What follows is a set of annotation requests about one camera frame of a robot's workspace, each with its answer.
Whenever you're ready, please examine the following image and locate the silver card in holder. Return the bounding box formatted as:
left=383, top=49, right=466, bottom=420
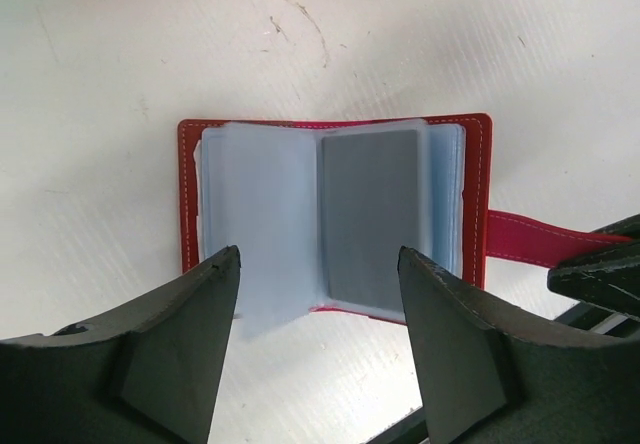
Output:
left=321, top=129, right=424, bottom=314

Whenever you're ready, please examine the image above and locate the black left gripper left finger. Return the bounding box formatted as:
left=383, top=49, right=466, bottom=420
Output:
left=1, top=246, right=241, bottom=443

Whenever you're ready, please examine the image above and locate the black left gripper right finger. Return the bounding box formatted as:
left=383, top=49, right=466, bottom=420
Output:
left=398, top=247, right=639, bottom=443

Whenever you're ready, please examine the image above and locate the red leather card holder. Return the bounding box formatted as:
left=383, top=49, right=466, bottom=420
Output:
left=177, top=113, right=637, bottom=336

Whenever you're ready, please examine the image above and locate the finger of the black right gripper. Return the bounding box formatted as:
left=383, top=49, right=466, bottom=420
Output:
left=594, top=216, right=640, bottom=239
left=547, top=241, right=639, bottom=321

